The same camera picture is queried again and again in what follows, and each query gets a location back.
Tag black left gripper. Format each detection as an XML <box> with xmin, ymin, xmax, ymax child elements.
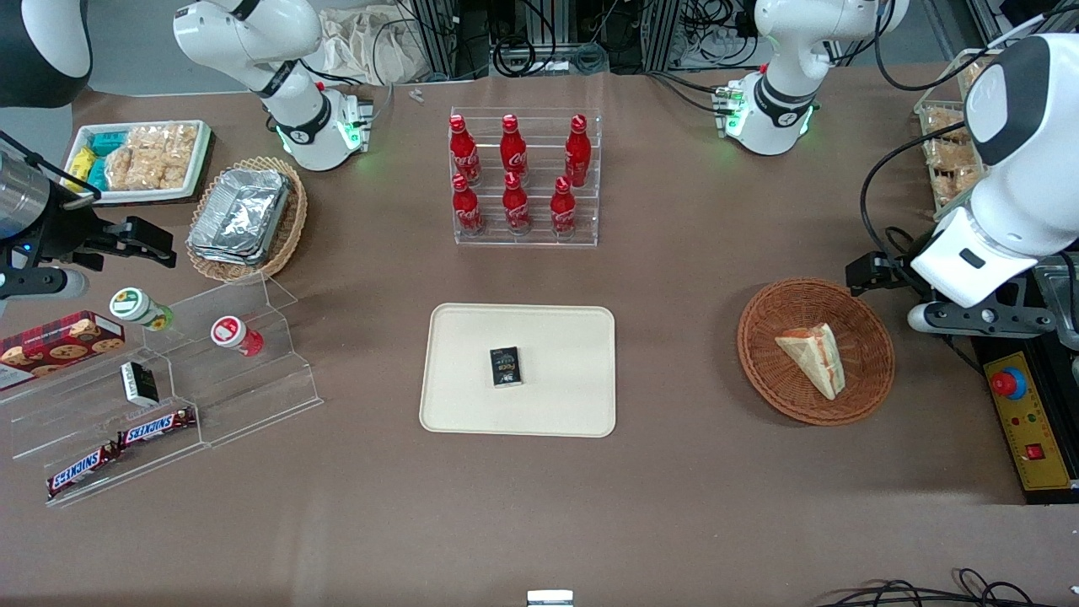
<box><xmin>845</xmin><ymin>250</ymin><xmax>913</xmax><ymax>297</ymax></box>

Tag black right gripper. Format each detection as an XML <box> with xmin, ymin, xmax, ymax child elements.
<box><xmin>46</xmin><ymin>201</ymin><xmax>179</xmax><ymax>271</ymax></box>

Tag triangular sandwich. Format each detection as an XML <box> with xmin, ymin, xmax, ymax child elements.
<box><xmin>774</xmin><ymin>322</ymin><xmax>846</xmax><ymax>401</ymax></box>

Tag white rectangular snack tray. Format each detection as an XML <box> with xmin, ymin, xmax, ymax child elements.
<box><xmin>63</xmin><ymin>120</ymin><xmax>212</xmax><ymax>206</ymax></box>

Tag light wicker basket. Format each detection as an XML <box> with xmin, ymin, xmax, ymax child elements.
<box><xmin>185</xmin><ymin>156</ymin><xmax>309</xmax><ymax>283</ymax></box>

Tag brown wicker basket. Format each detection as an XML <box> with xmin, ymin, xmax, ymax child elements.
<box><xmin>738</xmin><ymin>278</ymin><xmax>896</xmax><ymax>427</ymax></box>

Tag beige plastic tray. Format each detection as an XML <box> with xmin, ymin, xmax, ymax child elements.
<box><xmin>419</xmin><ymin>303</ymin><xmax>618</xmax><ymax>438</ymax></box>

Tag green lidded cup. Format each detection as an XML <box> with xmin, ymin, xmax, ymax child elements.
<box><xmin>110</xmin><ymin>287</ymin><xmax>175</xmax><ymax>332</ymax></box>

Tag clear bag rice crackers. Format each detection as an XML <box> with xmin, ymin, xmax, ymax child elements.
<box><xmin>105</xmin><ymin>145</ymin><xmax>163</xmax><ymax>191</ymax></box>
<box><xmin>126</xmin><ymin>124</ymin><xmax>200</xmax><ymax>190</ymax></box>

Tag stacked aluminium foil trays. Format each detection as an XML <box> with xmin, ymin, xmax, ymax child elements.
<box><xmin>187</xmin><ymin>167</ymin><xmax>293</xmax><ymax>267</ymax></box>

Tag red lidded cup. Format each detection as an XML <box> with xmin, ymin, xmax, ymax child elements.
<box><xmin>211</xmin><ymin>315</ymin><xmax>266</xmax><ymax>358</ymax></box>

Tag black countertop appliance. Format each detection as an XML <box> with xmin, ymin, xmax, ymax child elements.
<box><xmin>969</xmin><ymin>253</ymin><xmax>1079</xmax><ymax>359</ymax></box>

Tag red cookie box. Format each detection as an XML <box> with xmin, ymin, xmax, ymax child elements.
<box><xmin>0</xmin><ymin>310</ymin><xmax>127</xmax><ymax>391</ymax></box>

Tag small black white box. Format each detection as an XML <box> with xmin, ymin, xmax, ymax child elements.
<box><xmin>120</xmin><ymin>361</ymin><xmax>160</xmax><ymax>408</ymax></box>

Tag snickers chocolate bar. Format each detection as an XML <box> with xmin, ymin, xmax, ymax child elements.
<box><xmin>46</xmin><ymin>444</ymin><xmax>122</xmax><ymax>499</ymax></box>
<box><xmin>116</xmin><ymin>407</ymin><xmax>198</xmax><ymax>449</ymax></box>

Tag steel pan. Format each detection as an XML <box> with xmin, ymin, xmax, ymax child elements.
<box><xmin>1035</xmin><ymin>261</ymin><xmax>1079</xmax><ymax>351</ymax></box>

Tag clear acrylic stepped shelf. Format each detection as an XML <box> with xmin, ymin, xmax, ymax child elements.
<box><xmin>0</xmin><ymin>274</ymin><xmax>325</xmax><ymax>509</ymax></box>

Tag yellow emergency stop box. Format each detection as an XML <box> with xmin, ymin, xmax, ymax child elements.
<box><xmin>982</xmin><ymin>350</ymin><xmax>1079</xmax><ymax>506</ymax></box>

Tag beige cloth bag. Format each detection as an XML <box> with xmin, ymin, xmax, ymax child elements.
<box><xmin>316</xmin><ymin>7</ymin><xmax>431</xmax><ymax>85</ymax></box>

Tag red cola bottle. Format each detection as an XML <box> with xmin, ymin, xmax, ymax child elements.
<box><xmin>564</xmin><ymin>115</ymin><xmax>593</xmax><ymax>188</ymax></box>
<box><xmin>448</xmin><ymin>115</ymin><xmax>482</xmax><ymax>187</ymax></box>
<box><xmin>550</xmin><ymin>176</ymin><xmax>578</xmax><ymax>240</ymax></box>
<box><xmin>451</xmin><ymin>174</ymin><xmax>486</xmax><ymax>238</ymax></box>
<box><xmin>499</xmin><ymin>115</ymin><xmax>529</xmax><ymax>177</ymax></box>
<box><xmin>502</xmin><ymin>172</ymin><xmax>532</xmax><ymax>235</ymax></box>

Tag clear acrylic bottle rack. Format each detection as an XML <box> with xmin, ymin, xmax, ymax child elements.
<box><xmin>449</xmin><ymin>106</ymin><xmax>604</xmax><ymax>249</ymax></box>

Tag small black box gold print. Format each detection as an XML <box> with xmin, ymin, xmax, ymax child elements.
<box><xmin>489</xmin><ymin>346</ymin><xmax>524</xmax><ymax>389</ymax></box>

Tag black power cable with plug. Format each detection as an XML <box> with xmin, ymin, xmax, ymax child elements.
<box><xmin>882</xmin><ymin>224</ymin><xmax>920</xmax><ymax>264</ymax></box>

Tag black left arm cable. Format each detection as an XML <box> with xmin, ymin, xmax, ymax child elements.
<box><xmin>859</xmin><ymin>118</ymin><xmax>979</xmax><ymax>262</ymax></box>

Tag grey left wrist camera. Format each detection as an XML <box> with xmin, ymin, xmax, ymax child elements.
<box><xmin>907</xmin><ymin>299</ymin><xmax>1060</xmax><ymax>336</ymax></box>

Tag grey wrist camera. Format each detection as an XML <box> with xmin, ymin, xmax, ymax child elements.
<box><xmin>907</xmin><ymin>299</ymin><xmax>1060</xmax><ymax>336</ymax></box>
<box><xmin>0</xmin><ymin>266</ymin><xmax>90</xmax><ymax>302</ymax></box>

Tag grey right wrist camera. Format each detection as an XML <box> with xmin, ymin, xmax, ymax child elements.
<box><xmin>0</xmin><ymin>266</ymin><xmax>90</xmax><ymax>302</ymax></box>

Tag white wire rack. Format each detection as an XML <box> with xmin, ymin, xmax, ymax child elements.
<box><xmin>914</xmin><ymin>49</ymin><xmax>1004</xmax><ymax>223</ymax></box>

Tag black cable bundle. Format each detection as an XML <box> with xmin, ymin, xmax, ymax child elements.
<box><xmin>491</xmin><ymin>0</ymin><xmax>609</xmax><ymax>78</ymax></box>
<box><xmin>670</xmin><ymin>0</ymin><xmax>764</xmax><ymax>70</ymax></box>

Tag aluminium frame post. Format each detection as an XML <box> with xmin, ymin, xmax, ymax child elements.
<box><xmin>641</xmin><ymin>0</ymin><xmax>682</xmax><ymax>75</ymax></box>
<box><xmin>411</xmin><ymin>0</ymin><xmax>460</xmax><ymax>81</ymax></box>

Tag black floor cables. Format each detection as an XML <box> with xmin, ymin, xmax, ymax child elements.
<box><xmin>818</xmin><ymin>568</ymin><xmax>1059</xmax><ymax>607</ymax></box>

